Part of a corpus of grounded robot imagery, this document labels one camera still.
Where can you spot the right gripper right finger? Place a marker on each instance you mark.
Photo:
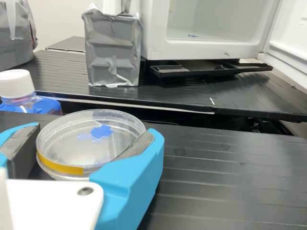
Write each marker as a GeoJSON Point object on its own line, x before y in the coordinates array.
{"type": "Point", "coordinates": [134, 172]}

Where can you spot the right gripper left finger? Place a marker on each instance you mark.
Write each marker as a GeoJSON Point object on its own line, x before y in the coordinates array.
{"type": "Point", "coordinates": [21, 148]}

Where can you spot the petri dish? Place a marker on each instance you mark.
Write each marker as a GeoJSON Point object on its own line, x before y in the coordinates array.
{"type": "Point", "coordinates": [72, 146]}

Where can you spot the small bottle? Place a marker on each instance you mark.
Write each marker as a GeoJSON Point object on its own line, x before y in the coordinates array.
{"type": "Point", "coordinates": [14, 81]}

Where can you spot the black platform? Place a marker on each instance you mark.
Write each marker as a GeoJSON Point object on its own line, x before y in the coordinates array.
{"type": "Point", "coordinates": [227, 179]}
{"type": "Point", "coordinates": [180, 93]}

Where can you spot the black tray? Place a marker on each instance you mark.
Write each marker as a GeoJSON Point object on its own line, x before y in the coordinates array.
{"type": "Point", "coordinates": [192, 72]}

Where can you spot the white pipette stand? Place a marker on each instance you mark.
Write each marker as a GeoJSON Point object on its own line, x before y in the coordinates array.
{"type": "Point", "coordinates": [110, 48]}

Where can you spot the pipette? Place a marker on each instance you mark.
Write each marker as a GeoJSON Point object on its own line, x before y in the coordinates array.
{"type": "Point", "coordinates": [12, 19]}

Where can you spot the white incubator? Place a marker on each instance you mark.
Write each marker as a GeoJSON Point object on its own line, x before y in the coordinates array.
{"type": "Point", "coordinates": [156, 36]}

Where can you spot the incubator door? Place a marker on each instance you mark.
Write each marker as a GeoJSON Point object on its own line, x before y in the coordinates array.
{"type": "Point", "coordinates": [287, 36]}

